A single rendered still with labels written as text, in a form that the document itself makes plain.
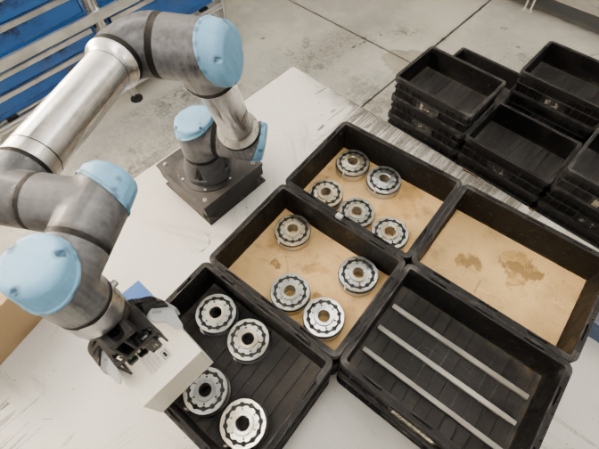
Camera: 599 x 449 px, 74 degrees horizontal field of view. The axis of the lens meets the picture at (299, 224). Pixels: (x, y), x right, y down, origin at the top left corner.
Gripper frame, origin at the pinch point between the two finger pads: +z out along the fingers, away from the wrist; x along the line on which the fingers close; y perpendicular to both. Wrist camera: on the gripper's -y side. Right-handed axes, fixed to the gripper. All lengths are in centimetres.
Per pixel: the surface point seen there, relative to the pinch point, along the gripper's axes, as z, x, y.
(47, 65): 66, 43, -193
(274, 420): 28.0, 6.8, 22.9
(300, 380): 28.1, 17.0, 21.4
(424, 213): 28, 75, 16
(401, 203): 28, 73, 9
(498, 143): 73, 161, 11
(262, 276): 28.1, 29.1, -4.3
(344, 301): 28, 39, 16
